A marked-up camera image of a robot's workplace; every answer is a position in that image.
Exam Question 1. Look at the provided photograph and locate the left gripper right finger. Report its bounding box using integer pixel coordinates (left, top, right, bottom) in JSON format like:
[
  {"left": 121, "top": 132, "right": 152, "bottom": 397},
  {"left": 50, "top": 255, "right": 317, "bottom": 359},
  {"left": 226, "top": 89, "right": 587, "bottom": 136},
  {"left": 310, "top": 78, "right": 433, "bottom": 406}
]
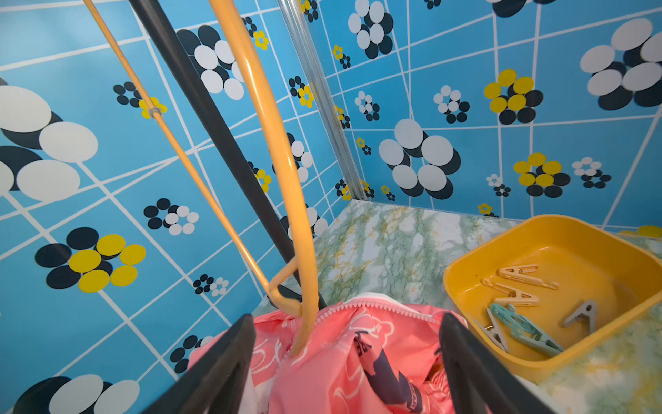
[{"left": 439, "top": 313, "right": 553, "bottom": 413}]

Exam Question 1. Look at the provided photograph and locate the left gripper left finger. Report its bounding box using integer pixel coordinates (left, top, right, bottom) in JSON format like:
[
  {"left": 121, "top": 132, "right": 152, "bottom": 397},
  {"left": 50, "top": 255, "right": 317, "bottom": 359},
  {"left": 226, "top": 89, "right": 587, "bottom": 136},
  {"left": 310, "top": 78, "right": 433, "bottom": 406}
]
[{"left": 144, "top": 314, "right": 256, "bottom": 414}]

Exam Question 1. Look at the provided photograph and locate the pink printed jacket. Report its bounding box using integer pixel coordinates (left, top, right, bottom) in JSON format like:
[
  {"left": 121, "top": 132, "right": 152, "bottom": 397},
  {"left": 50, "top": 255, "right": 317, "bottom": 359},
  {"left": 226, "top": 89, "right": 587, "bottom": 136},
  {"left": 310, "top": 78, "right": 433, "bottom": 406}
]
[{"left": 187, "top": 292, "right": 469, "bottom": 414}]

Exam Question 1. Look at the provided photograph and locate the wooden hanger of pink jacket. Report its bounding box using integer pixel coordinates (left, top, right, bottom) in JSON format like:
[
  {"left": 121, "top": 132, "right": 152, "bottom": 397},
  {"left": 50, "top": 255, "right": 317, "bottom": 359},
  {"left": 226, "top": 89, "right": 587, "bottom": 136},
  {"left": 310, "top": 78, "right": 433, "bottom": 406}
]
[{"left": 82, "top": 0, "right": 321, "bottom": 358}]

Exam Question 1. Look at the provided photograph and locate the beige clothespin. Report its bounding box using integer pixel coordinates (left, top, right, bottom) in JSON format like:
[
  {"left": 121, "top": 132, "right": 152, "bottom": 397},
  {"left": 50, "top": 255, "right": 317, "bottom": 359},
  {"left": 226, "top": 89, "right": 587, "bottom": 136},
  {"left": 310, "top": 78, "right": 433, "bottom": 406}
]
[
  {"left": 481, "top": 279, "right": 540, "bottom": 307},
  {"left": 498, "top": 264, "right": 560, "bottom": 291}
]

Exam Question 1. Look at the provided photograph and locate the yellow plastic tub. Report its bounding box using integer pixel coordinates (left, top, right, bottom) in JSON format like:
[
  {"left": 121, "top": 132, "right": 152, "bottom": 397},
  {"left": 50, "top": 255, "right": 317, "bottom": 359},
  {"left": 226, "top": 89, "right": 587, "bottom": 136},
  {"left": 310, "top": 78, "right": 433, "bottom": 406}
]
[{"left": 444, "top": 215, "right": 661, "bottom": 381}]

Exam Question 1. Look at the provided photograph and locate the black clothes rack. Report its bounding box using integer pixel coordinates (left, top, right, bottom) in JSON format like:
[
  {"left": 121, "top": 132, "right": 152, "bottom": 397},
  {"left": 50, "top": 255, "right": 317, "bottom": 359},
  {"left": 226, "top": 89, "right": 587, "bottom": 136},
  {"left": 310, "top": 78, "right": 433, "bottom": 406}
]
[{"left": 128, "top": 0, "right": 328, "bottom": 311}]

